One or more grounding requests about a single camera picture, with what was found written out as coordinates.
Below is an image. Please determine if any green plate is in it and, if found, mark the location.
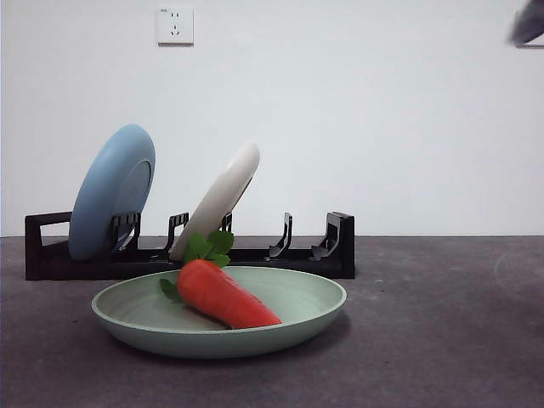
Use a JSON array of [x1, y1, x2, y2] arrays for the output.
[[90, 265, 349, 360]]

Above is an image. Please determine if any orange carrot with green leaves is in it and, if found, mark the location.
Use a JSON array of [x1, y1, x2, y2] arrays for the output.
[[159, 230, 284, 331]]

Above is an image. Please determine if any white plate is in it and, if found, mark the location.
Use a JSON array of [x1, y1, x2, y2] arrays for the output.
[[169, 142, 261, 261]]

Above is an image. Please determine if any black plate rack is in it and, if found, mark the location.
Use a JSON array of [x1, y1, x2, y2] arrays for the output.
[[24, 211, 356, 281]]

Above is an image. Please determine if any blue plate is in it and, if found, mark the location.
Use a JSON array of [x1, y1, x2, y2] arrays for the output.
[[68, 123, 157, 262]]

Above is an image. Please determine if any white wall socket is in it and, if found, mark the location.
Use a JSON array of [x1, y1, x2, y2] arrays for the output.
[[157, 6, 195, 47]]

